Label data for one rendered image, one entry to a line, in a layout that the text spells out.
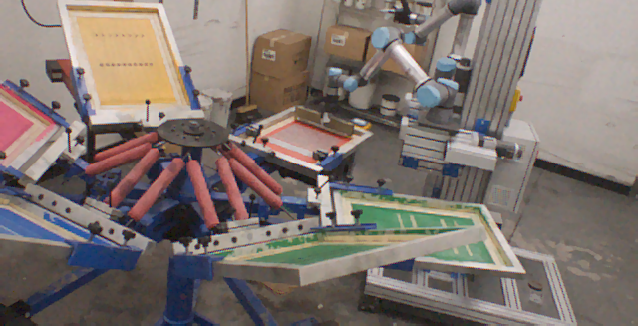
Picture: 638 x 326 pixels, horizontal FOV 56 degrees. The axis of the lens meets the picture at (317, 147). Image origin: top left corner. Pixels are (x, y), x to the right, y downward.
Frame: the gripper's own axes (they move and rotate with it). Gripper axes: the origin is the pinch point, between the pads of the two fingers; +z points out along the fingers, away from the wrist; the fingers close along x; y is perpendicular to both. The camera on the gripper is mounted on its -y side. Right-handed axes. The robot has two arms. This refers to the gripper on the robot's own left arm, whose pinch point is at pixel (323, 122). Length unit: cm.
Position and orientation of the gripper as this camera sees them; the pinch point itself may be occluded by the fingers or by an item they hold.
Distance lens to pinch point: 371.6
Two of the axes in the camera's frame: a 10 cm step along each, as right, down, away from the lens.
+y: 8.7, 3.1, -3.7
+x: 4.6, -2.8, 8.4
